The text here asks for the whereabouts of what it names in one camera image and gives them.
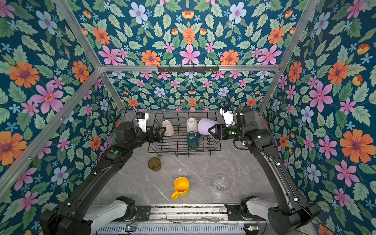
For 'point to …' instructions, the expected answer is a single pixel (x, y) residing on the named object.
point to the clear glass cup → (221, 183)
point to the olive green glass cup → (154, 164)
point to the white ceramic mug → (192, 125)
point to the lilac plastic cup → (204, 124)
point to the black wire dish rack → (186, 134)
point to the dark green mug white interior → (193, 139)
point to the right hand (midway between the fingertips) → (217, 126)
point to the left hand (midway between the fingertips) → (161, 127)
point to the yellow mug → (181, 187)
